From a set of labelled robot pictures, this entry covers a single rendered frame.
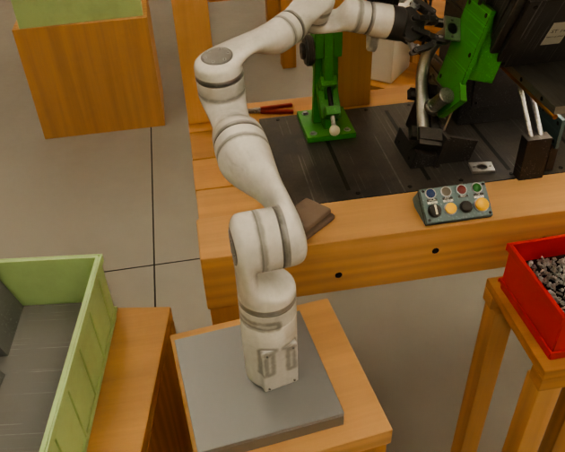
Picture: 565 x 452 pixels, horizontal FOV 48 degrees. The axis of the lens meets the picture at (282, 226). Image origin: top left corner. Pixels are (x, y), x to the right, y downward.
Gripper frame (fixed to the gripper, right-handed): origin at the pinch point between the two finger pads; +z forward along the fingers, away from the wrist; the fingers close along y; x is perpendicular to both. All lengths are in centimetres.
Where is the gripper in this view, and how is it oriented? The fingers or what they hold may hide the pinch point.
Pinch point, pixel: (444, 31)
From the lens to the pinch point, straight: 156.1
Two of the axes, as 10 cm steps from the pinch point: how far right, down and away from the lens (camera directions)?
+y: 0.4, -9.9, 1.4
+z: 9.6, 0.8, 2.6
